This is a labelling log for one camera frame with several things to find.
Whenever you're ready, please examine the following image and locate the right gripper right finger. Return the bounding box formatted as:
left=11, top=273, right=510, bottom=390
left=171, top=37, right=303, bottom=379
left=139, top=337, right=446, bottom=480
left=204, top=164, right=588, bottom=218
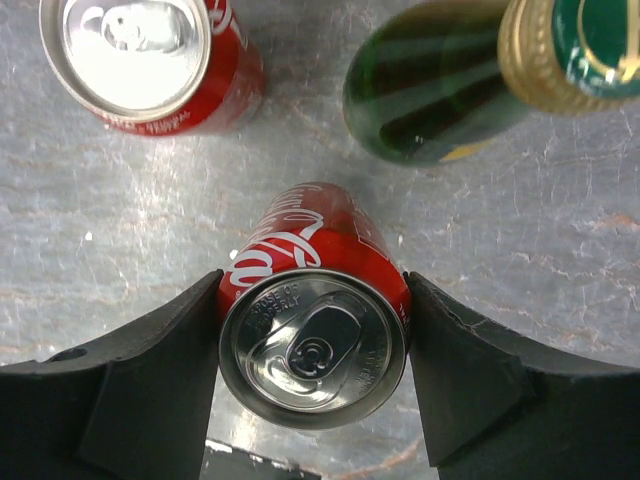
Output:
left=406, top=272, right=639, bottom=479

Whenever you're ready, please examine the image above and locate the green glass bottle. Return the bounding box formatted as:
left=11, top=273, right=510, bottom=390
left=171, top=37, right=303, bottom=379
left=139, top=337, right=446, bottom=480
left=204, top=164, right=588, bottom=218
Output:
left=342, top=1, right=639, bottom=166

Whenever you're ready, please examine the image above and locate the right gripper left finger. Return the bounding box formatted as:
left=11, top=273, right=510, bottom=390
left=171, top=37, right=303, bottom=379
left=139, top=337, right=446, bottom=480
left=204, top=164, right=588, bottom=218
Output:
left=1, top=271, right=222, bottom=479

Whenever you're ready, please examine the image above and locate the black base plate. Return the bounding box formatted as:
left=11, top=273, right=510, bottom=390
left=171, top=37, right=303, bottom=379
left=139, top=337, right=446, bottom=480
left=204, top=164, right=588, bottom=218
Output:
left=200, top=439, right=321, bottom=480

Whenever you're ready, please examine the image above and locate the red cola can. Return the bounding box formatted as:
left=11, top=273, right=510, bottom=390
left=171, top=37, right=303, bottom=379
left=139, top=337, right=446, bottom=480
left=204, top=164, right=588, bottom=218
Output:
left=39, top=0, right=266, bottom=137
left=217, top=182, right=411, bottom=430

